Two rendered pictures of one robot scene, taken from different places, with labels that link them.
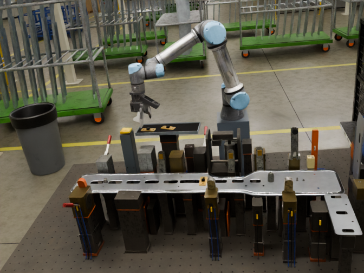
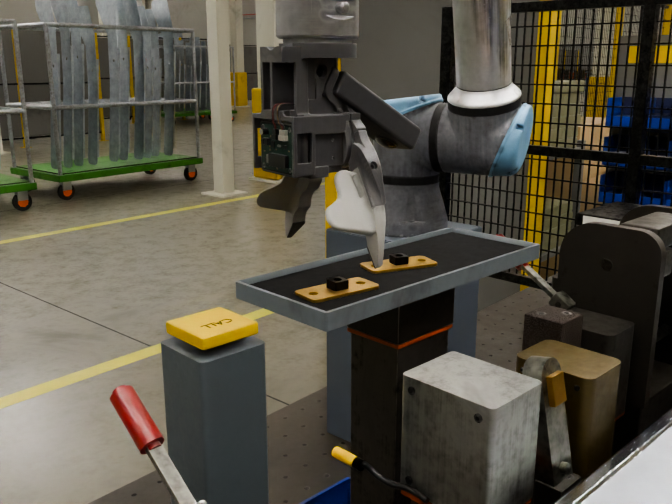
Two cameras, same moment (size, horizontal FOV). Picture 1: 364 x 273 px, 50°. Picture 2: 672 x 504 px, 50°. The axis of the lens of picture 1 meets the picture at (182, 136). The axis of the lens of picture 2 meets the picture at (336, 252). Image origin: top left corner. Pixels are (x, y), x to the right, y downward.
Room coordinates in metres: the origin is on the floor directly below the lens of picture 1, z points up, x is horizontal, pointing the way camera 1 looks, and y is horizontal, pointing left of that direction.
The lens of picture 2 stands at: (1.72, 0.77, 1.38)
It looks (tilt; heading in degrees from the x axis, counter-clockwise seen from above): 15 degrees down; 304
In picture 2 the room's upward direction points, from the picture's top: straight up
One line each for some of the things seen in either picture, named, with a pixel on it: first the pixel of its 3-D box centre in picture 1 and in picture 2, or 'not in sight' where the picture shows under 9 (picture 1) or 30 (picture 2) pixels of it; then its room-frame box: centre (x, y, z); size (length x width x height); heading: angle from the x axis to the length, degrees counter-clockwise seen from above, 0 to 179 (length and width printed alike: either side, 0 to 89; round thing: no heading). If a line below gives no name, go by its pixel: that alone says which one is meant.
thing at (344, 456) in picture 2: not in sight; (378, 474); (2.03, 0.24, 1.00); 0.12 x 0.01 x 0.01; 168
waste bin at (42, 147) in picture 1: (40, 139); not in sight; (4.12, 1.62, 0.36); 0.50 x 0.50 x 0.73
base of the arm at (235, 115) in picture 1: (232, 109); (405, 200); (2.32, -0.34, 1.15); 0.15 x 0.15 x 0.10
